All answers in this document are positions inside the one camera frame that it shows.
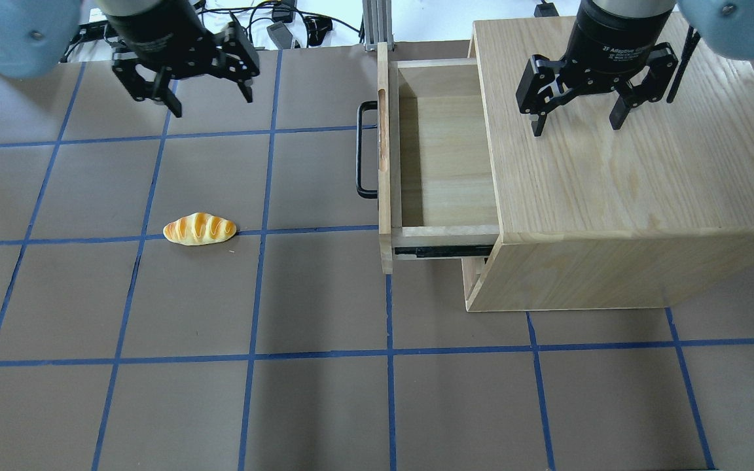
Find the yellow toy bread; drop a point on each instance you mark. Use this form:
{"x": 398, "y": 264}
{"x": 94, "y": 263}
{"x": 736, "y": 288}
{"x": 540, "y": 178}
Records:
{"x": 199, "y": 229}

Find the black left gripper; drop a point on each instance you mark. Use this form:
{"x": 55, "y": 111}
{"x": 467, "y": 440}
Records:
{"x": 154, "y": 29}

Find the wooden drawer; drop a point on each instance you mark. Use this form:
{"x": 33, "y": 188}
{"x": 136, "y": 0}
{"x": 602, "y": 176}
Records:
{"x": 435, "y": 193}

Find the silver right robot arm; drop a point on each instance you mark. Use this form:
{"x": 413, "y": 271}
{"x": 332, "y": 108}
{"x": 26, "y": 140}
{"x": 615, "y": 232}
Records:
{"x": 727, "y": 27}

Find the aluminium frame post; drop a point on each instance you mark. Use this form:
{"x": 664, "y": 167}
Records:
{"x": 377, "y": 25}

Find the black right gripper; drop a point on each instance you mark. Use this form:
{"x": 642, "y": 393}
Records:
{"x": 612, "y": 36}

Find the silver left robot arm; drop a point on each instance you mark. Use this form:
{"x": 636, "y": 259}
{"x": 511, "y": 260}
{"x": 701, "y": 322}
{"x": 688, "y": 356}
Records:
{"x": 35, "y": 34}

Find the wooden drawer cabinet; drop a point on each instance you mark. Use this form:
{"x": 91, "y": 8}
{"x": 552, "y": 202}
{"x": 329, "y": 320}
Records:
{"x": 591, "y": 217}

